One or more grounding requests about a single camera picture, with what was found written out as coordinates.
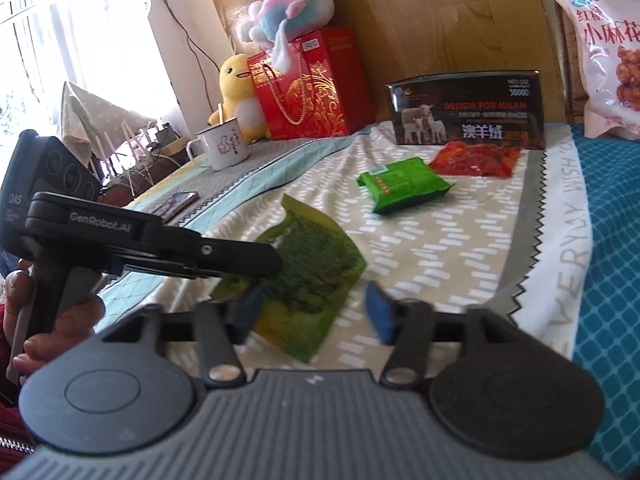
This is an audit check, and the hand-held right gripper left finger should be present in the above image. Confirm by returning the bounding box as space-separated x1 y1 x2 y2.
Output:
142 282 268 387

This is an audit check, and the white enamel mug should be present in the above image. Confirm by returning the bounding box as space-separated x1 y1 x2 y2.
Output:
186 116 251 171

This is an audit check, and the large pink snack bag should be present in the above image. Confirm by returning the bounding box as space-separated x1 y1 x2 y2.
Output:
546 0 640 142

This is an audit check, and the teal patterned cloth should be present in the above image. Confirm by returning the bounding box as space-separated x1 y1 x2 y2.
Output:
569 125 640 392

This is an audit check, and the wooden headboard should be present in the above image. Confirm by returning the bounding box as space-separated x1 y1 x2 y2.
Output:
210 0 566 127

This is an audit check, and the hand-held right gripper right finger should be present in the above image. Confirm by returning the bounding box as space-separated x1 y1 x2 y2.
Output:
364 281 506 387

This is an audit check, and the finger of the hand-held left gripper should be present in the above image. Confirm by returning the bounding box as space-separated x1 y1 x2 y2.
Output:
150 227 283 281

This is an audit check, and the yellow green snack packet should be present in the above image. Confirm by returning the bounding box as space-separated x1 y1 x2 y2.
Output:
210 194 368 364

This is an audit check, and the patterned blanket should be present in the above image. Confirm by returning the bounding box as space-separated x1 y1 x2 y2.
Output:
100 120 596 363

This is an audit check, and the pink and blue plush toy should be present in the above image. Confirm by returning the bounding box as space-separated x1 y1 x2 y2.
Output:
239 0 336 74

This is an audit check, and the red snack packet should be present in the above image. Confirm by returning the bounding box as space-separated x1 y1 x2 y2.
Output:
429 141 522 179

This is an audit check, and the person's red jacket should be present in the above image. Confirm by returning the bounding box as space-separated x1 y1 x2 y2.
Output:
0 390 40 462

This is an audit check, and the beige cloth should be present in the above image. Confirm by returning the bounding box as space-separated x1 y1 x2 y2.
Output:
57 80 159 147

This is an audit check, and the white curtain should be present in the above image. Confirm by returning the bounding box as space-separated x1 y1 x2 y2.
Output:
0 0 153 136

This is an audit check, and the yellow duck plush toy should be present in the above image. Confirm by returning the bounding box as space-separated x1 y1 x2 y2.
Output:
209 54 272 144

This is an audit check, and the black printed box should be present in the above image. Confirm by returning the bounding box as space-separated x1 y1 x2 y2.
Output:
385 70 546 152

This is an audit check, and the person's left hand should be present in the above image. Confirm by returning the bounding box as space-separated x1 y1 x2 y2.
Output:
2 259 107 378

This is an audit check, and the red gift box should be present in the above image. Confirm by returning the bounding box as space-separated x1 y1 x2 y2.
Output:
246 27 377 141

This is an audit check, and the black smartphone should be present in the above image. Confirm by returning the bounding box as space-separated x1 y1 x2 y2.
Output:
150 191 200 224

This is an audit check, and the white drying rack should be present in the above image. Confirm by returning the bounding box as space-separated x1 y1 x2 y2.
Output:
89 125 157 188

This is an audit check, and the thin wall cable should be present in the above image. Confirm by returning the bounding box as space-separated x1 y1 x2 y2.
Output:
132 0 237 70

